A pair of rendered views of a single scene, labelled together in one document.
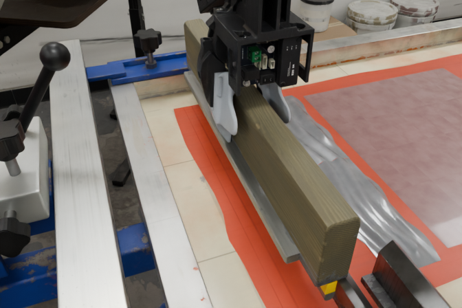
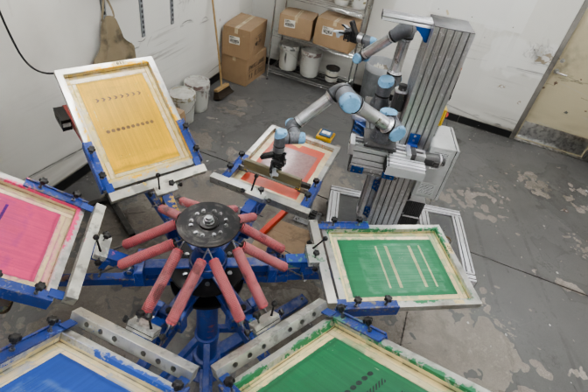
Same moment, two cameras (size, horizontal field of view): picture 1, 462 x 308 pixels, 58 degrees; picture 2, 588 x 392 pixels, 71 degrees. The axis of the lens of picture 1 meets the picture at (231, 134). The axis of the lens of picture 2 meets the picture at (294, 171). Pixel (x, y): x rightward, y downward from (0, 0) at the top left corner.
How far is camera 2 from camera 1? 2.37 m
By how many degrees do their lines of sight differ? 42
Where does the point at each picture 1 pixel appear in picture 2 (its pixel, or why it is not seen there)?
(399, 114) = not seen: hidden behind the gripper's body
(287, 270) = (288, 192)
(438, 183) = (295, 171)
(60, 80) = (229, 182)
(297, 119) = not seen: hidden behind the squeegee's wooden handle
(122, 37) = (59, 159)
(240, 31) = (280, 163)
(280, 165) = (289, 177)
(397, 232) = not seen: hidden behind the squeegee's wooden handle
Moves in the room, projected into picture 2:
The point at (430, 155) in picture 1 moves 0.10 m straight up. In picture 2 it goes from (290, 165) to (291, 155)
